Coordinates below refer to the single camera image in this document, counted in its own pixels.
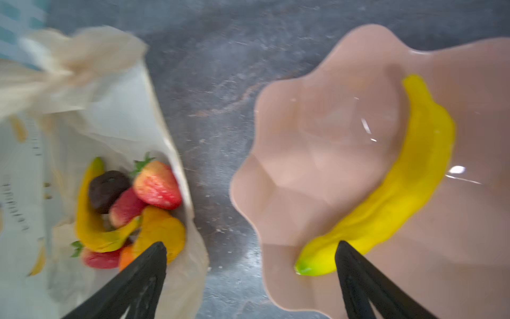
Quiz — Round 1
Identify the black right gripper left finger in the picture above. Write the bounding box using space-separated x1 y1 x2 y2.
65 242 167 319

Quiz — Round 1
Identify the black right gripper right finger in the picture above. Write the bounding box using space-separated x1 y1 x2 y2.
335 241 435 318

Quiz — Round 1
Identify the orange fruit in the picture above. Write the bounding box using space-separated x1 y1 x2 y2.
119 244 135 271

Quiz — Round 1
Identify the yellow green mango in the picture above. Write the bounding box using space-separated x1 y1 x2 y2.
75 157 142 253

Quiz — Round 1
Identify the yellow round lemon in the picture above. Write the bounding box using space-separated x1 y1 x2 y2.
132 206 186 265

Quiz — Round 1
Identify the red orange strawberry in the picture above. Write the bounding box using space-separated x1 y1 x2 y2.
130 152 183 210

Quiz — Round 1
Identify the yellow banana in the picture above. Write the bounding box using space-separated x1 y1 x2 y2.
294 74 456 276

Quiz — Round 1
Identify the banana print plastic bag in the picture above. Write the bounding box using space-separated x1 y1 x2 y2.
1 27 209 318

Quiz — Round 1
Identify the dark brown round fruit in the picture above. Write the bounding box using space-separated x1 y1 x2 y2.
88 170 131 214

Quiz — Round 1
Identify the peach wavy plate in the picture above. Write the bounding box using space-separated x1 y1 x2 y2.
231 25 509 318

